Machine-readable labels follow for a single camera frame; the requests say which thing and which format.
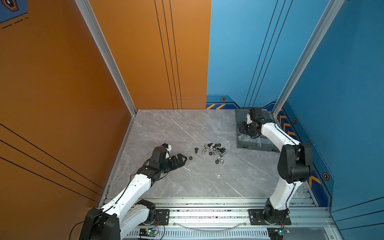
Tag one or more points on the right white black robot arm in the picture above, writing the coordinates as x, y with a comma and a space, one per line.
295, 164

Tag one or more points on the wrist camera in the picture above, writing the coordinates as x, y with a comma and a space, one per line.
167, 146
249, 121

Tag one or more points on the green circuit board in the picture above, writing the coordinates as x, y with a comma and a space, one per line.
148, 233
277, 234

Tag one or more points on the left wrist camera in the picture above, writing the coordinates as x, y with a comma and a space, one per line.
167, 146

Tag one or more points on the right aluminium corner post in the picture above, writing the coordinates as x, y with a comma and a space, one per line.
318, 34

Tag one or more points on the silver wing nut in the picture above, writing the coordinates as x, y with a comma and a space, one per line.
205, 149

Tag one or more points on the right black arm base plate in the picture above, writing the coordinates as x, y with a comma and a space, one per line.
273, 217

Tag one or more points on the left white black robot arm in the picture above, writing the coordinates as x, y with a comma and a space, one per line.
126, 211

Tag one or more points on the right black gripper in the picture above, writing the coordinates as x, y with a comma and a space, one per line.
242, 129

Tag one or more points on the aluminium rail frame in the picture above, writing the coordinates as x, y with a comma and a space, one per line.
228, 219

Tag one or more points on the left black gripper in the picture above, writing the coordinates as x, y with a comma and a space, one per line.
180, 162

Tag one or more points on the right green circuit board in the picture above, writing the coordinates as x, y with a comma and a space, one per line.
277, 234

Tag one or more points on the aluminium corner post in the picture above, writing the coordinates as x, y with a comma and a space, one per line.
101, 42
318, 34

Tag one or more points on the grey compartment organizer box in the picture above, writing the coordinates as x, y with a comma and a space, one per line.
262, 143

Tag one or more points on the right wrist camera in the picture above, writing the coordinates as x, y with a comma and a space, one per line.
249, 121

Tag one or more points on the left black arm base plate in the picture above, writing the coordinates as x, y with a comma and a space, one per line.
157, 216

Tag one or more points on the left green circuit board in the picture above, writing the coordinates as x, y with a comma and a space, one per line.
148, 233

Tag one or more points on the left aluminium corner post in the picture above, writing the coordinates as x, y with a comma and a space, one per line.
101, 42

